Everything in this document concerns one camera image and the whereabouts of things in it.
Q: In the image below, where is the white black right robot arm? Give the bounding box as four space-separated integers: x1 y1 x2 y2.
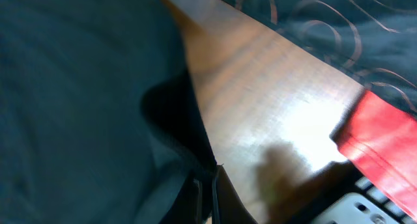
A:
161 163 413 224

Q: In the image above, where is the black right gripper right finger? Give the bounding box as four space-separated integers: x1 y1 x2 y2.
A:
213 165 257 224

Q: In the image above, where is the red cloth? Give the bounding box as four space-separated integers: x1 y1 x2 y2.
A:
332 91 416 219

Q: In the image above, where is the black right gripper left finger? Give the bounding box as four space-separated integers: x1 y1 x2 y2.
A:
159 171 212 224

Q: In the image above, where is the black t-shirt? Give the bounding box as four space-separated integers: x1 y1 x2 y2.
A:
1 0 216 224

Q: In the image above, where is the black swirl patterned garment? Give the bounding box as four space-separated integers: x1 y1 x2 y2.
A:
222 0 416 114

